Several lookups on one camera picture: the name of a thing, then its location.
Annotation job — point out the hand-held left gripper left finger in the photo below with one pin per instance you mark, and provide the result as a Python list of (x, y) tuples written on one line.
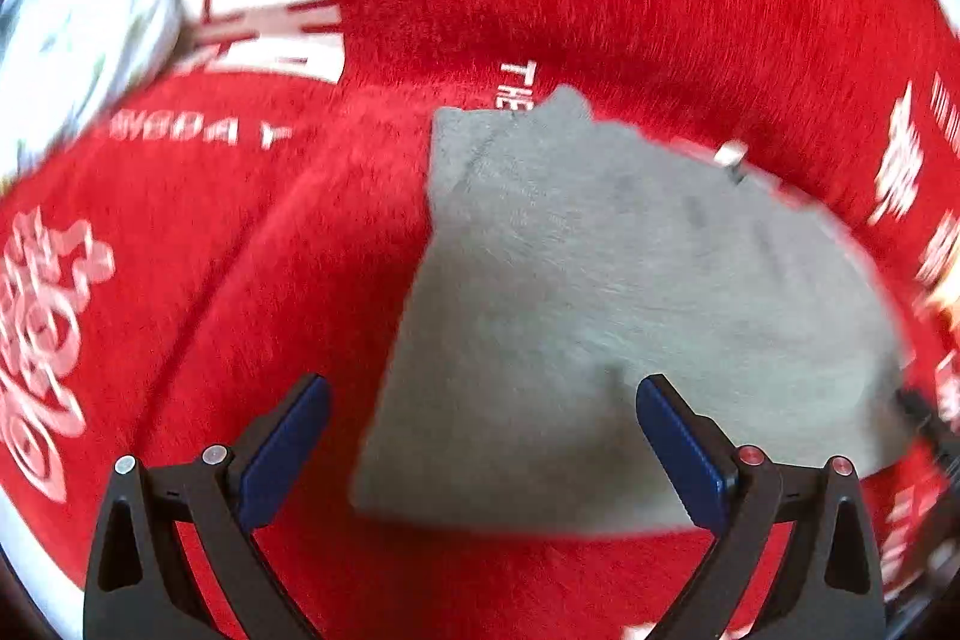
[(283, 452)]

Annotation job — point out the cream orange cloth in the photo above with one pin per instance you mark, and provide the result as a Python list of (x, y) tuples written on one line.
[(939, 293)]

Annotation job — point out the grey knit sweater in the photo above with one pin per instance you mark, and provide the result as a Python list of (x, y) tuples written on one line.
[(600, 310)]

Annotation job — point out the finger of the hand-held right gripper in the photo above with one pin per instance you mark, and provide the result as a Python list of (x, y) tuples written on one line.
[(928, 421)]

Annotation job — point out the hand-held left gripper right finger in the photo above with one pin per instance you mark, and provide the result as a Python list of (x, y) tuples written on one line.
[(686, 452)]

